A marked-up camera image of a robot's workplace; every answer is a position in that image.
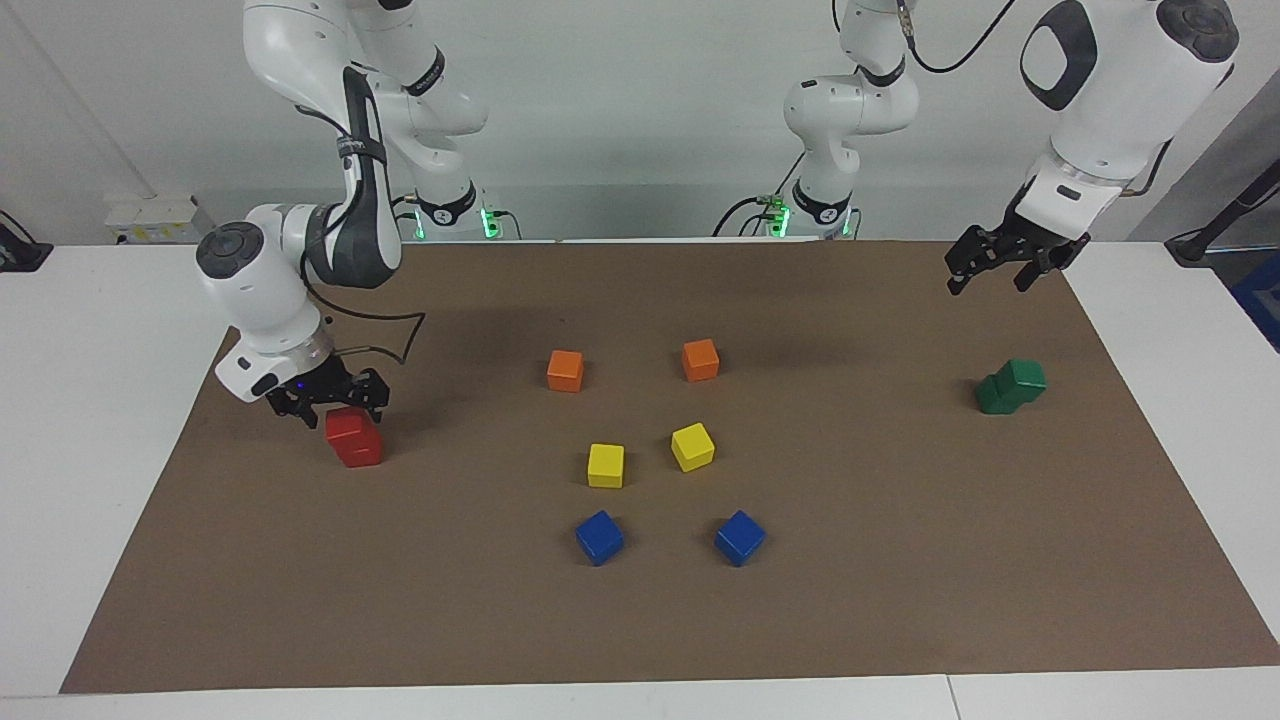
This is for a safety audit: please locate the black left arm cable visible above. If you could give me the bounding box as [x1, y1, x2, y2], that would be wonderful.
[833, 0, 1173, 198]

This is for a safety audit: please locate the black device with cable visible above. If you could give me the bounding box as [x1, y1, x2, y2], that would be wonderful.
[0, 210, 53, 273]

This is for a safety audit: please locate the green wooden cube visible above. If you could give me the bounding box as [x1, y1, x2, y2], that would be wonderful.
[1000, 358, 1049, 403]
[976, 372, 1031, 416]

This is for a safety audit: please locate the blue wooden cube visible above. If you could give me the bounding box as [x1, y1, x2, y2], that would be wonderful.
[714, 510, 767, 568]
[574, 510, 626, 567]

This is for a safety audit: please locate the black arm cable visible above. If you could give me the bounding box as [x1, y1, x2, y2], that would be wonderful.
[833, 0, 1173, 198]
[296, 60, 429, 366]

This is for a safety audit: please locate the white power strip box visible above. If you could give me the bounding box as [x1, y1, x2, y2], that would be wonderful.
[105, 195, 216, 246]

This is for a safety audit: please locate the blue bin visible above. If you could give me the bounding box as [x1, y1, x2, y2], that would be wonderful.
[1232, 250, 1280, 353]

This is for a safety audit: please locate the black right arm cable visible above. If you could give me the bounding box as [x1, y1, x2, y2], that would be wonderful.
[296, 60, 429, 366]

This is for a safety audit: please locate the brown paper mat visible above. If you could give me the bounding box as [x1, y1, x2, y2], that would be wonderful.
[60, 238, 1280, 694]

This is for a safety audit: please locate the black stand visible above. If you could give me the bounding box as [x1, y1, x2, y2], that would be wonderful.
[1165, 158, 1280, 267]

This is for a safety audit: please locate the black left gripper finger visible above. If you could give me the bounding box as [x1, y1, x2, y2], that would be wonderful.
[945, 227, 1002, 297]
[1013, 240, 1091, 293]

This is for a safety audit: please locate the black base cable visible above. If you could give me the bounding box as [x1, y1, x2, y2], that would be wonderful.
[712, 145, 806, 238]

